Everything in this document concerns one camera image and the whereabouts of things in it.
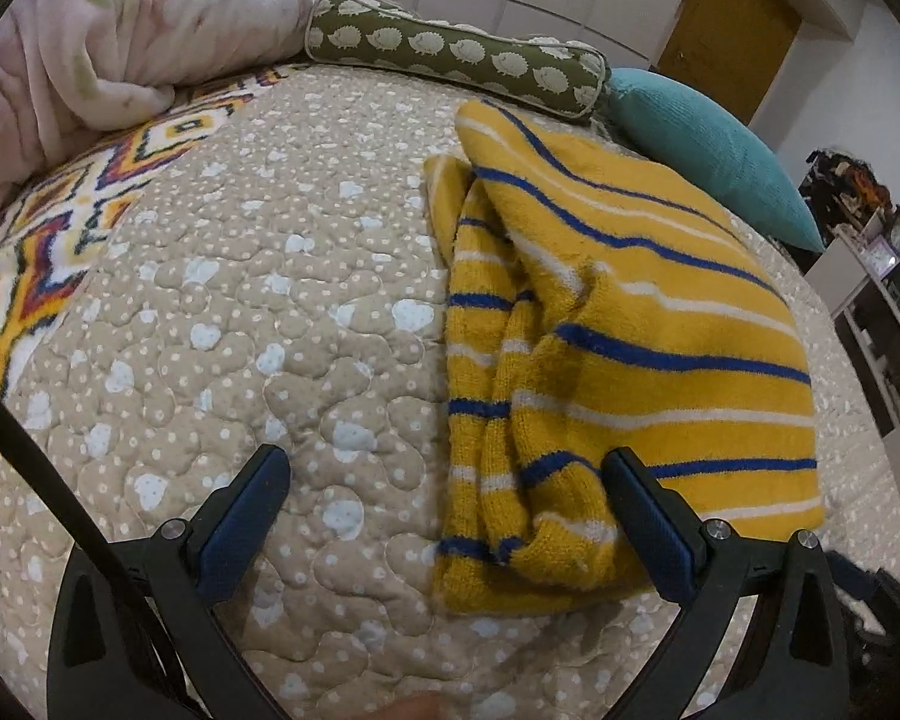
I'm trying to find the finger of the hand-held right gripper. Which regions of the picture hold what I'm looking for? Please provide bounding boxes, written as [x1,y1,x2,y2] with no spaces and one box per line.
[823,551,882,605]

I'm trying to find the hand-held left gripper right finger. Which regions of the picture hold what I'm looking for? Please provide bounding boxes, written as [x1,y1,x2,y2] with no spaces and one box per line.
[602,448,856,720]

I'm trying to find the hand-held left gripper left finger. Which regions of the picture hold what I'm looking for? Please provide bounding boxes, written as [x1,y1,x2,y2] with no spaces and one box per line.
[45,444,293,720]

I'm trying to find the yellow striped shirt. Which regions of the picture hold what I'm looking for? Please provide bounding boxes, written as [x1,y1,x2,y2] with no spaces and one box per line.
[424,99,827,616]

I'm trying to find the beige dotted quilt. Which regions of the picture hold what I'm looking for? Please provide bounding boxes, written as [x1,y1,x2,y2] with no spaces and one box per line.
[0,64,900,720]

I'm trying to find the cluttered shelf unit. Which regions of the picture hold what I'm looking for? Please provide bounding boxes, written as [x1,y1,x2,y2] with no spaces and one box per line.
[802,150,900,436]

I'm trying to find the geometric patterned blanket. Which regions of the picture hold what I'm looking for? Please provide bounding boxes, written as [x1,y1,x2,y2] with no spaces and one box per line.
[0,64,308,616]

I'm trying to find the teal pillow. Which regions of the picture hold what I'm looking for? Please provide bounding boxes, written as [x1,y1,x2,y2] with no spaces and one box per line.
[604,67,826,252]

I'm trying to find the wooden door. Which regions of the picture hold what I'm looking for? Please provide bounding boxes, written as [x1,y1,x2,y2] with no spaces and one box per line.
[656,0,803,125]

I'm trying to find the pink floral comforter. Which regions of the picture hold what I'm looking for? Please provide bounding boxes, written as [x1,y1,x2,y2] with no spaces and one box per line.
[0,0,376,241]

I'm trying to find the green patterned bolster pillow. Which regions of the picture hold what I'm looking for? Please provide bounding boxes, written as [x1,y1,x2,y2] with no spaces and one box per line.
[304,0,608,125]

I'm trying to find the black cable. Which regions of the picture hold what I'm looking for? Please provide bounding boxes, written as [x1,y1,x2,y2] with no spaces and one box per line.
[0,371,218,720]

